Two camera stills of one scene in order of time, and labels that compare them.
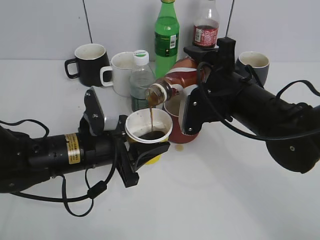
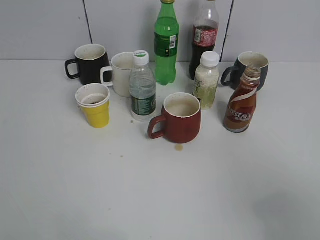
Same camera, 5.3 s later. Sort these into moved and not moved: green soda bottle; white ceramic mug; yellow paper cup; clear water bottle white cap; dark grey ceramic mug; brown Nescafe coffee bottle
Moved: brown Nescafe coffee bottle; yellow paper cup
Not moved: dark grey ceramic mug; white ceramic mug; green soda bottle; clear water bottle white cap
